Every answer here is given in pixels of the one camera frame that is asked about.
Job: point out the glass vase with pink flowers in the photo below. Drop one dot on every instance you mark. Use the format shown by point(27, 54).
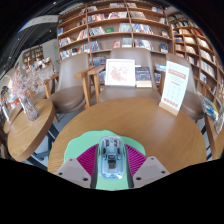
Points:
point(30, 110)

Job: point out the low wooden table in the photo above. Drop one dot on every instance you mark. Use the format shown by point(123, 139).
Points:
point(12, 118)

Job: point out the wide wooden bookshelf unit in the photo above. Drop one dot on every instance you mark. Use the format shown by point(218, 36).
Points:
point(116, 16)

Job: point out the white framed red print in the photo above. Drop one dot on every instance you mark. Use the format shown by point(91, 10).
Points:
point(120, 71)

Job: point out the transparent blue computer mouse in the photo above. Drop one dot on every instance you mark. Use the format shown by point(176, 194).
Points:
point(111, 156)

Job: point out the green blob-shaped mouse pad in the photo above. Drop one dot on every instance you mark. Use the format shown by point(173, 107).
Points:
point(80, 143)

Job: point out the round wooden side table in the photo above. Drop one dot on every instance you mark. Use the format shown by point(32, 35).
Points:
point(213, 140)
point(28, 133)

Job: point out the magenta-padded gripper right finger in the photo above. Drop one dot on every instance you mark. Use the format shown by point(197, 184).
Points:
point(151, 170)

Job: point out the white sign on wooden base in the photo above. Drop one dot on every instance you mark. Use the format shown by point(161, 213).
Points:
point(175, 83)

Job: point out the teal book stack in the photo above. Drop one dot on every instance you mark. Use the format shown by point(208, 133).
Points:
point(160, 67)

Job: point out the orange book display table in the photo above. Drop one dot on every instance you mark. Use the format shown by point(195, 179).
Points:
point(7, 96)

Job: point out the stack of colourful books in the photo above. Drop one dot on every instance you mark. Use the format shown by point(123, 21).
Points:
point(210, 107)

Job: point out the dark blue book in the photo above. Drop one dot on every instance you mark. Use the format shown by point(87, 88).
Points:
point(143, 76)

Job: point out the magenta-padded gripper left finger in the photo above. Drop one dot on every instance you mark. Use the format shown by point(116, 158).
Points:
point(71, 170)

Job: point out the small distant bookshelf unit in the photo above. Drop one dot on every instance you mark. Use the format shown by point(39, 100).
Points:
point(33, 55)

